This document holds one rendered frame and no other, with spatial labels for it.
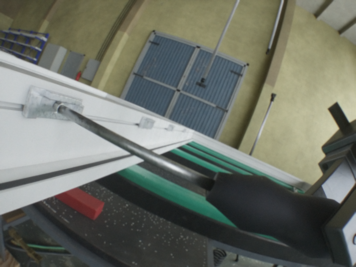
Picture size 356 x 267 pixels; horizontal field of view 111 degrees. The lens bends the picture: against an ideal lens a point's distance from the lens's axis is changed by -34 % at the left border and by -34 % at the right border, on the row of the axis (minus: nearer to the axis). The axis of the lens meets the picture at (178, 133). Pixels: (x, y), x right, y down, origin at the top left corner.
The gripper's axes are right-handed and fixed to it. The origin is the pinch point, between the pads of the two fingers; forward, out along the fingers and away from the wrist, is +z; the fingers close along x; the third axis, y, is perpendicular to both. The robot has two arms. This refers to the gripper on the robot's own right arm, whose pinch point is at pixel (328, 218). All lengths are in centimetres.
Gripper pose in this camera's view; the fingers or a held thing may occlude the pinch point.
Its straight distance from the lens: 12.6
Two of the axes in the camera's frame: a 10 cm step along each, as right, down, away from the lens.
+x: -0.1, -3.2, -9.5
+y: -4.6, -8.4, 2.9
